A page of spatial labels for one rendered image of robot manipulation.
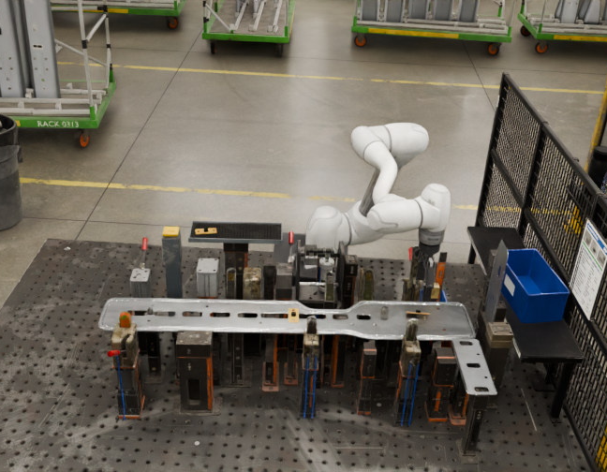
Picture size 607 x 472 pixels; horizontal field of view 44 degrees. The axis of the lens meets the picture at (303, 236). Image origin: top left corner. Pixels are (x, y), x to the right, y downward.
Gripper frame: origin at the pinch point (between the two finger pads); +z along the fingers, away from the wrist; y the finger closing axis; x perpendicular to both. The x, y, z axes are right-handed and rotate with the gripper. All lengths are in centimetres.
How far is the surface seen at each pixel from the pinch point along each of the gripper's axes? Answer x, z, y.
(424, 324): 1.6, 13.8, 4.0
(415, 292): 0.5, 11.5, -13.1
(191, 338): -83, 11, 18
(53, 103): -247, 84, -390
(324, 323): -35.7, 13.7, 4.5
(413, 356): -6.0, 11.7, 24.8
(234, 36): -105, 86, -618
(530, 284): 47, 11, -19
